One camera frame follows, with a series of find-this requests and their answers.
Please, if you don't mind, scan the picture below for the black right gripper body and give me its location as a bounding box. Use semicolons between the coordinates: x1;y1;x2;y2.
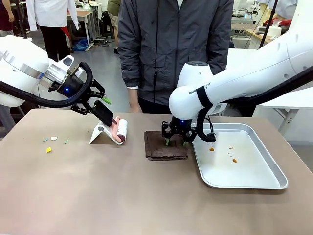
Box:
168;117;194;135

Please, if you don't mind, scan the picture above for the pink lint roller black grip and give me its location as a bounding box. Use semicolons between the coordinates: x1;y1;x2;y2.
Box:
93;99;129;144

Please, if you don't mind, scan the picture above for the black tripod pole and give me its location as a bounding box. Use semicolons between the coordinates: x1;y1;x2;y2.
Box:
258;0;280;49

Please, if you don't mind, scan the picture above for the person right forearm grey sleeve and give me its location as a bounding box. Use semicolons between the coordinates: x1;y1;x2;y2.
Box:
117;29;140;89

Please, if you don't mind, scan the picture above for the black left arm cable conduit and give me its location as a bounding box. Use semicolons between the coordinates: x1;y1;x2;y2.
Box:
0;62;95;109

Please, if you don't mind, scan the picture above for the person right hand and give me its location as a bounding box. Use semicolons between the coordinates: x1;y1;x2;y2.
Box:
128;86;143;114

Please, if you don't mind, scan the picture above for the brown cleaning cloth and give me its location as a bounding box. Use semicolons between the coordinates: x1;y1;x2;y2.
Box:
144;130;189;162

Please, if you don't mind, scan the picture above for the silver metal tray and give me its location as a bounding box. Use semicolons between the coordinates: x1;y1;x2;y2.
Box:
190;122;289;190

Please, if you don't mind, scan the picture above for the grey jacket person torso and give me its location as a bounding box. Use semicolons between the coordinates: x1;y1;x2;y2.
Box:
117;0;234;115

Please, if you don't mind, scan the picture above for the person left forearm grey sleeve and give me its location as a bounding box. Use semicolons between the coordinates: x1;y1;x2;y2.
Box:
206;29;233;76

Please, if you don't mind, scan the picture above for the blue plastic bag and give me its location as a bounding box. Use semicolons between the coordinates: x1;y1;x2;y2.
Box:
73;38;90;52

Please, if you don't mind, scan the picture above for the wooden background desk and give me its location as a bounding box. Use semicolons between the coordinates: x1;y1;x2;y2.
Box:
66;8;101;49

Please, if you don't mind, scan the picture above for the bystander in olive shorts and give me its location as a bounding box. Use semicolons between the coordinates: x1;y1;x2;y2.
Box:
107;0;122;55

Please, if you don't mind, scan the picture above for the white side table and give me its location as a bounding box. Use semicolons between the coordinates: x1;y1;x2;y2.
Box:
227;47;313;138

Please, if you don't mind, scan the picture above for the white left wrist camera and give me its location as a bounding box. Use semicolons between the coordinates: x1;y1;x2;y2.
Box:
50;55;75;74

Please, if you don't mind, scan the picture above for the bystander in white shirt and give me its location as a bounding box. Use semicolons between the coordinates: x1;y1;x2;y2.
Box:
25;0;80;63

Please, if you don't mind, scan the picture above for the bystander in maroon top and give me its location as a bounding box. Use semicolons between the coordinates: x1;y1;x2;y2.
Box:
0;0;16;38

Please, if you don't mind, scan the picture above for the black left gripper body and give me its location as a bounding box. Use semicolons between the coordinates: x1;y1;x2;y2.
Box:
55;74;92;101

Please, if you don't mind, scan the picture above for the white folding stand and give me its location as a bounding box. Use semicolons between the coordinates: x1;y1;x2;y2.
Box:
89;121;124;146

